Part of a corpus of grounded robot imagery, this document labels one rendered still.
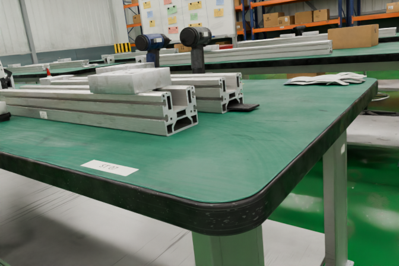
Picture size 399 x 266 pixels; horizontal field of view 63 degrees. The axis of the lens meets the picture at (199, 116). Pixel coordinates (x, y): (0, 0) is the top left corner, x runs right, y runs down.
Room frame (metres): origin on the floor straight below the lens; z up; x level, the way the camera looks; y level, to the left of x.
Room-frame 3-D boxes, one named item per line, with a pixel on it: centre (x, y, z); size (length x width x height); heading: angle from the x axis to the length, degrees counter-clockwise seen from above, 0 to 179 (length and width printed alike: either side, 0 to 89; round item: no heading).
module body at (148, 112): (0.91, 0.34, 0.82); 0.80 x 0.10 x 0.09; 50
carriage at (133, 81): (0.75, 0.15, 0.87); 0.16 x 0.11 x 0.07; 50
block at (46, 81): (1.34, 0.57, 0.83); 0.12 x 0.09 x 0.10; 140
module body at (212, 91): (1.06, 0.22, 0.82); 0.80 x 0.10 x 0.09; 50
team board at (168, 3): (4.38, 0.05, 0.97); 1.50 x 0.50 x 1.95; 52
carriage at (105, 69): (1.06, 0.22, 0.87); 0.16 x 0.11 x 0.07; 50
